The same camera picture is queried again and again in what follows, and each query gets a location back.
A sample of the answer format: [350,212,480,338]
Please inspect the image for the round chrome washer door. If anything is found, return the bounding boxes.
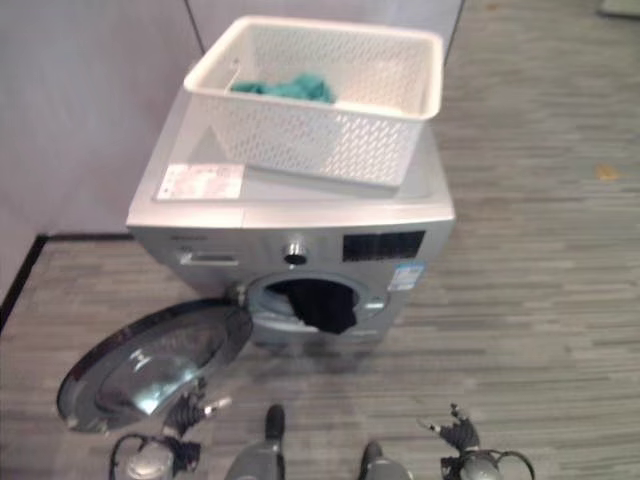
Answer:
[55,298,255,434]

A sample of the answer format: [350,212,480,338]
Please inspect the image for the robot leg silver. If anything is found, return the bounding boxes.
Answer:
[359,440,401,480]
[227,403,287,480]

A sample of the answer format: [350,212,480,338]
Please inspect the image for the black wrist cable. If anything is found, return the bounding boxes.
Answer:
[439,448,527,480]
[108,432,169,480]

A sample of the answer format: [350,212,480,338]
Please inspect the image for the white perforated plastic laundry basket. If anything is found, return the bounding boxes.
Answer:
[183,14,445,192]

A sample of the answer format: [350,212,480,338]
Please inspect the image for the chrome washer control knob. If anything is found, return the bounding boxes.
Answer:
[282,240,310,266]

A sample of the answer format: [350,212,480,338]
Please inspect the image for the robot left leg silver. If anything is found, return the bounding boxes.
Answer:
[227,403,287,480]

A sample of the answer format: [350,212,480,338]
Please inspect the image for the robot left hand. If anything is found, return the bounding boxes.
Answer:
[167,379,233,441]

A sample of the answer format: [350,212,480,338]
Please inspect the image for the blue energy label sticker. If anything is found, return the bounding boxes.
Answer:
[391,264,423,292]

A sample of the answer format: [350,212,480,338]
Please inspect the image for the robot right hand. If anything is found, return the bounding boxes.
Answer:
[418,403,481,454]

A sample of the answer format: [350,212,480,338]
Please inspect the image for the silver front-load washing machine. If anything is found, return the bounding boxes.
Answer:
[124,84,457,351]

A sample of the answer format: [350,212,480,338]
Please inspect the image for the black baseboard strip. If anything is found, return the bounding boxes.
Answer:
[0,233,134,321]

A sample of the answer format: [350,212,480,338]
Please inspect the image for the washer detergent drawer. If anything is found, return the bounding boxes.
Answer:
[179,249,241,267]

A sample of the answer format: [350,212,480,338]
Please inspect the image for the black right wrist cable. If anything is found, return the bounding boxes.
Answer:
[439,448,527,480]

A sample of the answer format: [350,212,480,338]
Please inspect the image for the black garment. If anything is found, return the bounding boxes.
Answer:
[284,280,358,336]

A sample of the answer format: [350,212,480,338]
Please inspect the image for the teal garment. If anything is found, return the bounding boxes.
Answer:
[229,72,339,106]

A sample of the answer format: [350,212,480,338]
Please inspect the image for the black washer display panel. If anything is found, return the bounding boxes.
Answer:
[342,230,427,262]

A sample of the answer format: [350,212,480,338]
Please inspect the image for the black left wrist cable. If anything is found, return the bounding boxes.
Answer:
[108,432,169,480]

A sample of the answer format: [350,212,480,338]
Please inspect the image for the white instruction sticker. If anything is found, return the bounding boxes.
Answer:
[156,163,246,202]

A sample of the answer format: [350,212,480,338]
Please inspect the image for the robot right leg silver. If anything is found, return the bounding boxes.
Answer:
[359,440,401,480]

